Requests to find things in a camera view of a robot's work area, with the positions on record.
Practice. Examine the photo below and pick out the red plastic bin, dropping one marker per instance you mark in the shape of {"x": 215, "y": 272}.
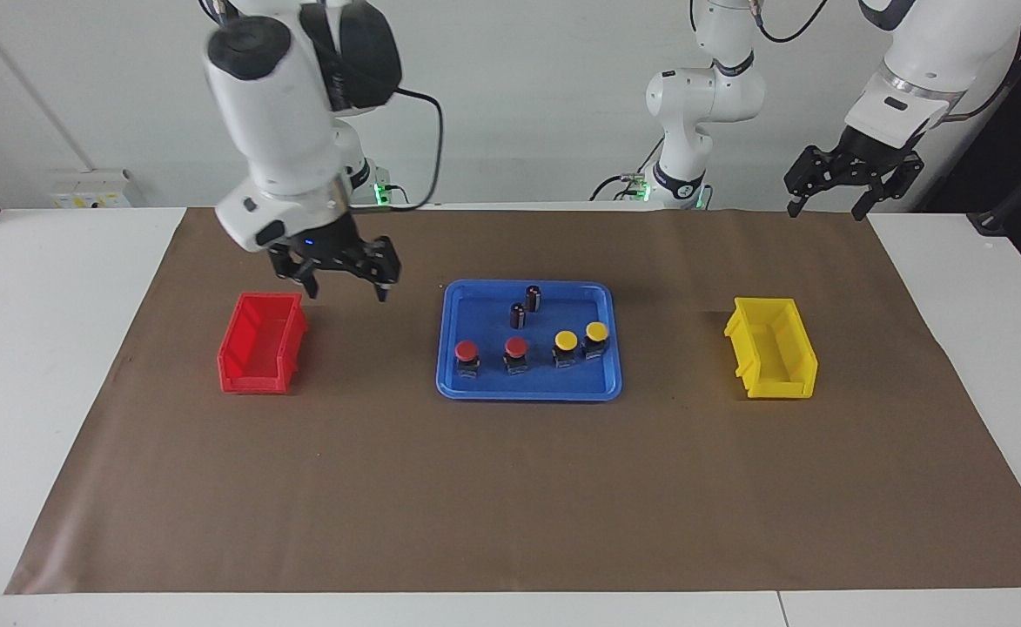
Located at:
{"x": 258, "y": 348}

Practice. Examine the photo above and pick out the yellow push button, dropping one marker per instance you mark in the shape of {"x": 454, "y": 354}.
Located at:
{"x": 596, "y": 336}
{"x": 566, "y": 345}

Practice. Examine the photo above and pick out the green lit base plug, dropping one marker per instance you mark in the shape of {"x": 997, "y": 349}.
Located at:
{"x": 381, "y": 187}

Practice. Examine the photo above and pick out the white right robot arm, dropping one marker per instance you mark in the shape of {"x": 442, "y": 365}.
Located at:
{"x": 275, "y": 113}

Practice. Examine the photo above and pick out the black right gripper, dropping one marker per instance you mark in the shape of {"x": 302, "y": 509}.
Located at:
{"x": 336, "y": 252}

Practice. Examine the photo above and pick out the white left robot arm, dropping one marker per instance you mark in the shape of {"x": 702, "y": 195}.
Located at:
{"x": 701, "y": 96}

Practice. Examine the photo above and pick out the brown paper mat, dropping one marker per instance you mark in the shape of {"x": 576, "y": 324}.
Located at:
{"x": 475, "y": 496}

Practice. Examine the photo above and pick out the white wall socket box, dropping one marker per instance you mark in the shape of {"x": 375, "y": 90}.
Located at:
{"x": 92, "y": 190}

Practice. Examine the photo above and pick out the red push button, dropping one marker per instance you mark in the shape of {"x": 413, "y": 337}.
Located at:
{"x": 515, "y": 353}
{"x": 466, "y": 355}

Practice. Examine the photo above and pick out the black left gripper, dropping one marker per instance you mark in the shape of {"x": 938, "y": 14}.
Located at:
{"x": 858, "y": 161}

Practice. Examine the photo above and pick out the yellow plastic bin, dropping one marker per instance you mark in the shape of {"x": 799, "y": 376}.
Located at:
{"x": 771, "y": 353}

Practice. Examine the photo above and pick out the black cylinder part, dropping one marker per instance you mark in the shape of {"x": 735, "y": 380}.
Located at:
{"x": 533, "y": 298}
{"x": 518, "y": 316}

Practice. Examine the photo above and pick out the blue plastic tray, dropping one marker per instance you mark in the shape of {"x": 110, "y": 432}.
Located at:
{"x": 484, "y": 379}

